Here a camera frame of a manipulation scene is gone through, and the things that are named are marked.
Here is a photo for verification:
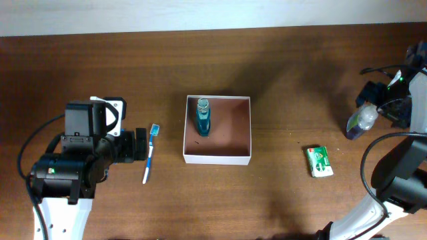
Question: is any clear dark spray bottle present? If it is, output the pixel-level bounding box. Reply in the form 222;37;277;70
346;104;378;140

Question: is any teal mouthwash bottle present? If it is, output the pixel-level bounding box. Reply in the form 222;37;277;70
196;98;211;137

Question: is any green Dettol soap box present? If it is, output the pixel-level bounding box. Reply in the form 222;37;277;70
306;147;334;178

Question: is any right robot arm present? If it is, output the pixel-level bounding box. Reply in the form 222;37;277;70
315;41;426;239

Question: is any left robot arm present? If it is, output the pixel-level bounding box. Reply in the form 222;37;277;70
29;128;147;239

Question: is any blue white toothbrush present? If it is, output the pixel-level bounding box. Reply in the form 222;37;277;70
142;123;159;185

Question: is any white cardboard box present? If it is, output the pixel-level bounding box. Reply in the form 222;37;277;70
183;95;252;165

